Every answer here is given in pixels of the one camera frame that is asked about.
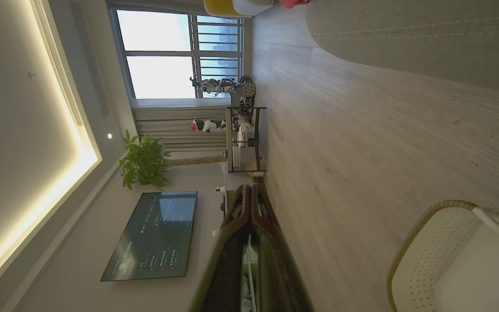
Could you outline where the white humanoid robot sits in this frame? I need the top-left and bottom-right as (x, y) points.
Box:
(190, 118), (228, 133)

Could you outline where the black frame table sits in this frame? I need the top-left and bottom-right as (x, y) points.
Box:
(226, 106), (268, 174)

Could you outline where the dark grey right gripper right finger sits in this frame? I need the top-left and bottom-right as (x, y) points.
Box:
(249, 184), (313, 312)

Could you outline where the flat screen television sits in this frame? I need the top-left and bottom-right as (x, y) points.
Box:
(100, 191), (198, 282)

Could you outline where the white perforated laundry basket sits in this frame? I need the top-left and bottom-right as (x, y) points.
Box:
(387, 200), (499, 312)

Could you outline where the window with metal railing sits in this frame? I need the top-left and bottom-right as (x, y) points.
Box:
(109, 4), (245, 101)

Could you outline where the white television cabinet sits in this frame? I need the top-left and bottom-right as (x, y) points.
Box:
(218, 162), (256, 217)

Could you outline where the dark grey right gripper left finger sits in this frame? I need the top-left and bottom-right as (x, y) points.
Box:
(191, 184), (253, 312)

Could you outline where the beige pleated curtain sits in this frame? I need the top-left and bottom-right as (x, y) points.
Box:
(132, 99), (229, 167)

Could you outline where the green potted plant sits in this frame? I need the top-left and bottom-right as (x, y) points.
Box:
(119, 129), (228, 191)

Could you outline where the grey wheeled robot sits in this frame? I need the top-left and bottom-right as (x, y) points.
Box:
(189, 75), (257, 109)

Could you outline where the small grey sofa seat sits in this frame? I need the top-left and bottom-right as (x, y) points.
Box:
(231, 0), (275, 17)

